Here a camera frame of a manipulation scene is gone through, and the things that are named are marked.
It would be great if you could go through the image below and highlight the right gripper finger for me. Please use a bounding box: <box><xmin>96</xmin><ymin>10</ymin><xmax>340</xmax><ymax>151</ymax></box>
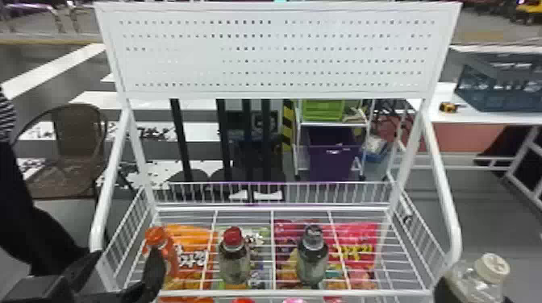
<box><xmin>432</xmin><ymin>276</ymin><xmax>455</xmax><ymax>303</ymax></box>

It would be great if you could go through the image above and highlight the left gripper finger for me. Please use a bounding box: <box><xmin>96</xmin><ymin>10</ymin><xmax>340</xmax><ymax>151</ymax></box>
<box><xmin>119</xmin><ymin>279</ymin><xmax>149</xmax><ymax>303</ymax></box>

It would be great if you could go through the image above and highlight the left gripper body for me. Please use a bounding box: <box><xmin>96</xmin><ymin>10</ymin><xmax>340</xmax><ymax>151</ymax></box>
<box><xmin>63</xmin><ymin>250</ymin><xmax>125</xmax><ymax>303</ymax></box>

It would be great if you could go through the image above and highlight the dark bottle with orange cap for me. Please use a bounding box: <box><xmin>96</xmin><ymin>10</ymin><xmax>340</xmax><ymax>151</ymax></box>
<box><xmin>141</xmin><ymin>226</ymin><xmax>181</xmax><ymax>298</ymax></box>

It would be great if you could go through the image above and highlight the clear bottle with white cap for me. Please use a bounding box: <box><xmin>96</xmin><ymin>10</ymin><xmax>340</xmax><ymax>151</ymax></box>
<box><xmin>440</xmin><ymin>252</ymin><xmax>511</xmax><ymax>303</ymax></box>

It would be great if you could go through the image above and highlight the orange snack packet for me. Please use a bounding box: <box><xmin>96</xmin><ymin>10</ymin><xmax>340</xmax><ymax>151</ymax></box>
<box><xmin>162</xmin><ymin>223</ymin><xmax>219</xmax><ymax>291</ymax></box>

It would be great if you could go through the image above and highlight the red snack packet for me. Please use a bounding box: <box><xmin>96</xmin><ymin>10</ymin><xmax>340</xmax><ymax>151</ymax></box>
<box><xmin>273</xmin><ymin>219</ymin><xmax>380</xmax><ymax>291</ymax></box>

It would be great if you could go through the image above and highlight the clear bottle with red cap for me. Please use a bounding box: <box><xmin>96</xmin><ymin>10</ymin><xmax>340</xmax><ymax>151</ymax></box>
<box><xmin>217</xmin><ymin>226</ymin><xmax>252</xmax><ymax>286</ymax></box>

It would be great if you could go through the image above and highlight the brown chair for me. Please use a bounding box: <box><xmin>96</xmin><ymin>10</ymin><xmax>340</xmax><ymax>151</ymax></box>
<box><xmin>11</xmin><ymin>102</ymin><xmax>110</xmax><ymax>201</ymax></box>

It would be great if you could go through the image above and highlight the green bottle with grey cap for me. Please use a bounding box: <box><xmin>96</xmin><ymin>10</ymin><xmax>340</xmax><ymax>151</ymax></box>
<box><xmin>294</xmin><ymin>224</ymin><xmax>330</xmax><ymax>288</ymax></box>

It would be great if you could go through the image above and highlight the person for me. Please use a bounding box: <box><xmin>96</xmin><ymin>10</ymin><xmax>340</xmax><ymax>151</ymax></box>
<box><xmin>0</xmin><ymin>88</ymin><xmax>18</xmax><ymax>144</ymax></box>

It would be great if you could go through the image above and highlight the purple crate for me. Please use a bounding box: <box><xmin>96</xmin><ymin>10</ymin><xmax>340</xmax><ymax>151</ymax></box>
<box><xmin>306</xmin><ymin>127</ymin><xmax>362</xmax><ymax>182</ymax></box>

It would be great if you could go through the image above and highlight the white side table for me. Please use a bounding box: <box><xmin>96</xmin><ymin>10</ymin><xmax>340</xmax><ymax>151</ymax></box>
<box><xmin>404</xmin><ymin>81</ymin><xmax>542</xmax><ymax>213</ymax></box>

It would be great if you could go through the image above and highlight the white shelf trolley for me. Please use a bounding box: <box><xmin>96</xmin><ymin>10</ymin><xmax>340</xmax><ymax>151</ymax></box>
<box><xmin>293</xmin><ymin>99</ymin><xmax>376</xmax><ymax>182</ymax></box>

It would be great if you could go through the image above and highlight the blue crate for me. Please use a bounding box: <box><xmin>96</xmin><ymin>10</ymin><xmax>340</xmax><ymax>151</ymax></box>
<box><xmin>454</xmin><ymin>54</ymin><xmax>542</xmax><ymax>114</ymax></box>

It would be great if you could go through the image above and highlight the green basket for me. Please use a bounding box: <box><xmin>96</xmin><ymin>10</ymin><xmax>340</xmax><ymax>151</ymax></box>
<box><xmin>301</xmin><ymin>99</ymin><xmax>347</xmax><ymax>123</ymax></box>

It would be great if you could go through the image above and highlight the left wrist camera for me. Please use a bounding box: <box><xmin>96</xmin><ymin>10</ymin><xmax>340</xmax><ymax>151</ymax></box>
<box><xmin>1</xmin><ymin>274</ymin><xmax>76</xmax><ymax>303</ymax></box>

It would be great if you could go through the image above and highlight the yellow black striped post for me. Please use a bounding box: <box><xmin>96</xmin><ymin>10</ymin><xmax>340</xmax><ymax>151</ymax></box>
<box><xmin>281</xmin><ymin>99</ymin><xmax>296</xmax><ymax>152</ymax></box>

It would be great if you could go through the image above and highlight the white wire rack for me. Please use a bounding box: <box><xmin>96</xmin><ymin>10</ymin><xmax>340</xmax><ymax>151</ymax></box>
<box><xmin>88</xmin><ymin>1</ymin><xmax>464</xmax><ymax>303</ymax></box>

